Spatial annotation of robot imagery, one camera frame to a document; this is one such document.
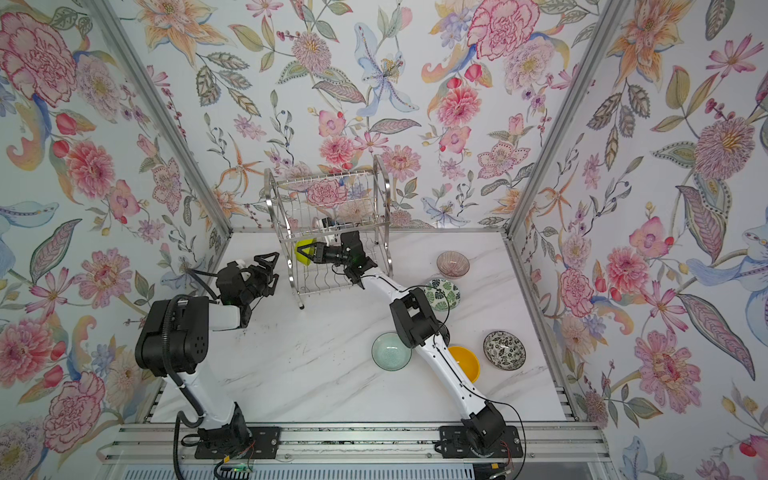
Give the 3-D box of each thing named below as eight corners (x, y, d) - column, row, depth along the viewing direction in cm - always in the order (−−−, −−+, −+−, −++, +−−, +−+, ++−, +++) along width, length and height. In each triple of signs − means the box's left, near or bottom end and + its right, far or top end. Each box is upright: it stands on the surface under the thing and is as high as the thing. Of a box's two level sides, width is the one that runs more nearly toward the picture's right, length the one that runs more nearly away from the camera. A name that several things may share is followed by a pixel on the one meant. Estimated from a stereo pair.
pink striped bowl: (438, 278, 107) (440, 271, 104) (435, 258, 113) (437, 251, 110) (468, 278, 107) (471, 271, 104) (464, 259, 113) (466, 251, 110)
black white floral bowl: (486, 372, 87) (490, 366, 83) (478, 337, 94) (482, 330, 90) (524, 372, 87) (530, 366, 83) (514, 337, 94) (519, 330, 90)
